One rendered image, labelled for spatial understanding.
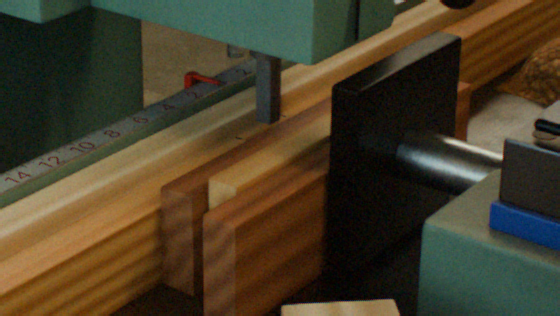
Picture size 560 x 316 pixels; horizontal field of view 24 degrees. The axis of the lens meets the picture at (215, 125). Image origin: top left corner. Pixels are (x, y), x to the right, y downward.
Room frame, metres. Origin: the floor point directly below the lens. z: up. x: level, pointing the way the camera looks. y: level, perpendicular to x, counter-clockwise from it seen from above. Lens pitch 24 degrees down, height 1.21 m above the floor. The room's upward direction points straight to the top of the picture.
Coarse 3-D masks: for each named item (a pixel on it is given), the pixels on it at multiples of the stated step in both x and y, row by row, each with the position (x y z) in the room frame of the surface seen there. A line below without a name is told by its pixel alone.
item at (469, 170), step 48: (432, 48) 0.56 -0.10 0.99; (336, 96) 0.52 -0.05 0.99; (384, 96) 0.53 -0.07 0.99; (432, 96) 0.56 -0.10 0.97; (336, 144) 0.52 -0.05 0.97; (384, 144) 0.53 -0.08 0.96; (432, 144) 0.53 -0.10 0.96; (336, 192) 0.52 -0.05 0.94; (384, 192) 0.53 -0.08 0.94; (432, 192) 0.56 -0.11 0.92; (336, 240) 0.52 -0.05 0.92; (384, 240) 0.53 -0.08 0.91
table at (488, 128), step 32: (480, 96) 0.73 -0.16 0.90; (512, 96) 0.73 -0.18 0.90; (480, 128) 0.68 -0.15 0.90; (512, 128) 0.68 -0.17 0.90; (384, 256) 0.54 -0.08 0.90; (416, 256) 0.54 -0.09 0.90; (160, 288) 0.51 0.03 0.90; (320, 288) 0.51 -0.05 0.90; (352, 288) 0.51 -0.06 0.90; (384, 288) 0.51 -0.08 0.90; (416, 288) 0.51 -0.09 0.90
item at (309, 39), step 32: (96, 0) 0.62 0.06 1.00; (128, 0) 0.60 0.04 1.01; (160, 0) 0.59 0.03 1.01; (192, 0) 0.58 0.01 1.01; (224, 0) 0.56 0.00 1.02; (256, 0) 0.55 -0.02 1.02; (288, 0) 0.54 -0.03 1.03; (320, 0) 0.54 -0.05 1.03; (352, 0) 0.56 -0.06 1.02; (384, 0) 0.58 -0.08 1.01; (192, 32) 0.58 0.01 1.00; (224, 32) 0.56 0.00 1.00; (256, 32) 0.55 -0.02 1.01; (288, 32) 0.54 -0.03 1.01; (320, 32) 0.54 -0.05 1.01; (352, 32) 0.56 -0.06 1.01
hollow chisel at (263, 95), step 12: (264, 72) 0.59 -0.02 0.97; (276, 72) 0.59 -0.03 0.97; (264, 84) 0.59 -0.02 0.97; (276, 84) 0.59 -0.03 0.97; (264, 96) 0.59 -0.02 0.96; (276, 96) 0.59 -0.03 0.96; (264, 108) 0.59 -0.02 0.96; (276, 108) 0.59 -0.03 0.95; (264, 120) 0.59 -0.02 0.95; (276, 120) 0.59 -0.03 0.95
